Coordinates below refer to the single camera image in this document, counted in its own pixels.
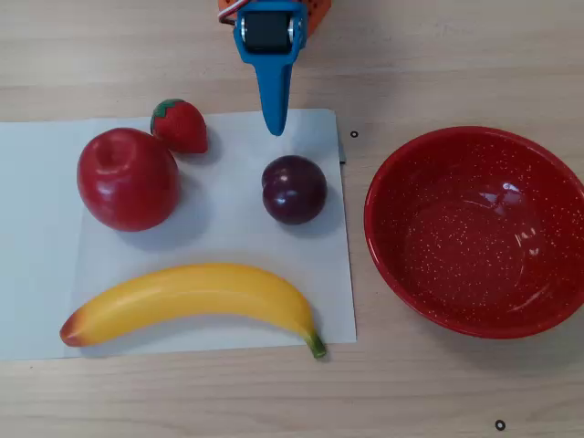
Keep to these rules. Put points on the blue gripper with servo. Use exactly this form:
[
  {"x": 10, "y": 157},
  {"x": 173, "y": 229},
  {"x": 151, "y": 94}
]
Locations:
[{"x": 269, "y": 28}]

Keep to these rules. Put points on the yellow toy banana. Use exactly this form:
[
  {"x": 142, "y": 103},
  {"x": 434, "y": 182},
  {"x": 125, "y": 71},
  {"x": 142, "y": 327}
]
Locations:
[{"x": 196, "y": 292}]

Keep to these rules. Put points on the red speckled bowl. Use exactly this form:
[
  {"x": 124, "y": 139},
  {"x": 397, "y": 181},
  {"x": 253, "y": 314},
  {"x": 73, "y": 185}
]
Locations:
[{"x": 474, "y": 232}]

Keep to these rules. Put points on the purple toy plum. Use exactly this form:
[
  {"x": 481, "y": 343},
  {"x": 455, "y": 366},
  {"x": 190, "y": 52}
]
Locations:
[{"x": 294, "y": 189}]

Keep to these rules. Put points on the red toy strawberry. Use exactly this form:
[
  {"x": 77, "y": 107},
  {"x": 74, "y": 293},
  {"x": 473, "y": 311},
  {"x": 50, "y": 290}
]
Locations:
[{"x": 180, "y": 128}]

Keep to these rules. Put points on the white paper sheet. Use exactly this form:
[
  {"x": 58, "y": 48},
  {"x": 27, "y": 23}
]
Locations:
[
  {"x": 36, "y": 228},
  {"x": 237, "y": 242}
]

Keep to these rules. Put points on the red toy apple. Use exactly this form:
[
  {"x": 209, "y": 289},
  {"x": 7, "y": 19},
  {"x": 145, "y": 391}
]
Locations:
[{"x": 128, "y": 180}]

